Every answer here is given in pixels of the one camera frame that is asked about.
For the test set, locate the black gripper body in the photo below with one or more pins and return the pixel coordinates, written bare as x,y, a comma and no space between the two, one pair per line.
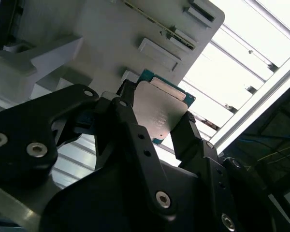
106,205

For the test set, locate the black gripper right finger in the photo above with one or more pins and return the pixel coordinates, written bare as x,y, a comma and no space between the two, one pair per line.
186,142

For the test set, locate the silver CPU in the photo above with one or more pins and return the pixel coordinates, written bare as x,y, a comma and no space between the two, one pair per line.
157,108

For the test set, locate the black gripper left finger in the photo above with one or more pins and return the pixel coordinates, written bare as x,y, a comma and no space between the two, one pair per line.
21,135

